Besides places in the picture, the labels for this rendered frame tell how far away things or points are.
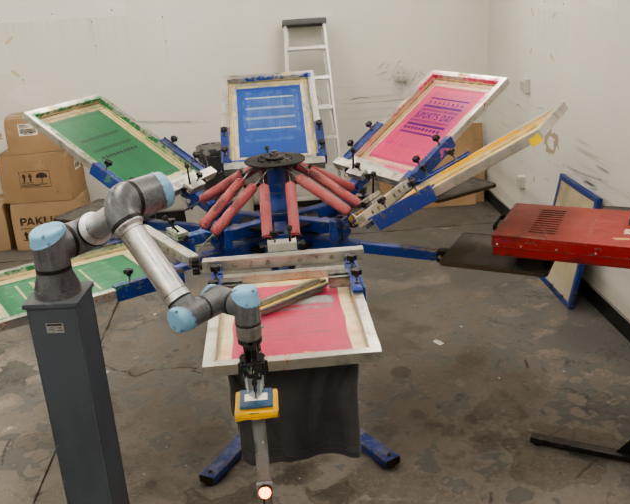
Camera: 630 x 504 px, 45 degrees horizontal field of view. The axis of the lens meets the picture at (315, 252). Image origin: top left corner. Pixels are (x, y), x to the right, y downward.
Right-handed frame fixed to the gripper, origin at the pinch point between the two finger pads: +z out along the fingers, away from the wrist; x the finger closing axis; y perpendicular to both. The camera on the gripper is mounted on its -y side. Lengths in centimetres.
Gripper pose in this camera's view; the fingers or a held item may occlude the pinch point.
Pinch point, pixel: (255, 393)
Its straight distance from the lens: 233.3
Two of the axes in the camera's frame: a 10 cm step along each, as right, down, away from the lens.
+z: 0.6, 9.3, 3.5
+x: 10.0, -0.8, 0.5
